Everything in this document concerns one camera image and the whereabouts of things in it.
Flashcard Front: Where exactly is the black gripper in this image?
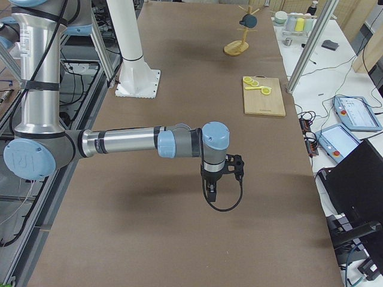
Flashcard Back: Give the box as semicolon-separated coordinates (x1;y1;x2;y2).
200;169;223;202

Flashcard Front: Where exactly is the dark blue mug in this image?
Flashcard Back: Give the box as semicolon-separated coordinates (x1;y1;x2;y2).
239;14;257;29

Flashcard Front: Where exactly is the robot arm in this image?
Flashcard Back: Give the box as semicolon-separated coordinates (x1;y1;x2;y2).
4;1;232;203

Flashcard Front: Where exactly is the bamboo cup rack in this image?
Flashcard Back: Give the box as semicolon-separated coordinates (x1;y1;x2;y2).
223;1;260;56

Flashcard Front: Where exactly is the small metal cup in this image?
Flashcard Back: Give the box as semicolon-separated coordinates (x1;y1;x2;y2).
282;38;293;47

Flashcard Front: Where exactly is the grey cup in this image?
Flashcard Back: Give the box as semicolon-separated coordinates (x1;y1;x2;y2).
285;16;297;31

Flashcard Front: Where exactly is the yellow cup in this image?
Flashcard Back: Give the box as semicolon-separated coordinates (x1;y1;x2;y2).
294;18;305;32

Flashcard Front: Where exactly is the bamboo cutting board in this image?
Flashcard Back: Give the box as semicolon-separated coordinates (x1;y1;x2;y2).
242;76;286;117

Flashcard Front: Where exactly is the yellow plastic knife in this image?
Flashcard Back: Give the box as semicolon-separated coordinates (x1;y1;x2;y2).
244;86;265;90

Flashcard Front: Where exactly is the power strip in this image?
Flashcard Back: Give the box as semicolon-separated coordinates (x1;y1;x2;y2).
299;117;319;158

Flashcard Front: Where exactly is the lemon slice front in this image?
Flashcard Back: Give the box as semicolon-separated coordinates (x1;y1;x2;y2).
261;86;272;95

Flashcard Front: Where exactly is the lower teach pendant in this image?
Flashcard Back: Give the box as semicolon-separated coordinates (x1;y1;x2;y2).
315;124;361;163

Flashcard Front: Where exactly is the teach pendant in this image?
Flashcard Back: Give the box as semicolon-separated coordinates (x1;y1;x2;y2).
334;95;382;132
315;124;361;163

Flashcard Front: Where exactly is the black monitor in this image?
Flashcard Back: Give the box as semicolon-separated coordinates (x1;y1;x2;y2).
319;139;382;272

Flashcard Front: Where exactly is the upper teach pendant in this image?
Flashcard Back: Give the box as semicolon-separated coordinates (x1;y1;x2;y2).
334;95;382;132

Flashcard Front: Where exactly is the pale green bowl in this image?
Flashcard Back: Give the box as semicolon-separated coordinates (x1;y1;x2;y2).
274;11;288;25

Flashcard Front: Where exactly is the dark grey cloth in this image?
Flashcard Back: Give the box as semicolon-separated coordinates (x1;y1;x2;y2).
321;39;339;51

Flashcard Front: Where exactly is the black bottle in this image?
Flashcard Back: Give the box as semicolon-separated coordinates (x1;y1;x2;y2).
306;0;318;16

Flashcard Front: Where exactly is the black camera cable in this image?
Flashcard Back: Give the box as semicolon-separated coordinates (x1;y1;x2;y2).
202;175;244;212

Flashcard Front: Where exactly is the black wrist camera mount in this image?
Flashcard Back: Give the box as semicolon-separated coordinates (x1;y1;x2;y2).
223;154;244;182

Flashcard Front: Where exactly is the aluminium frame post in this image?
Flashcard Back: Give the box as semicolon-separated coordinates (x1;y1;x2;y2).
286;0;339;94

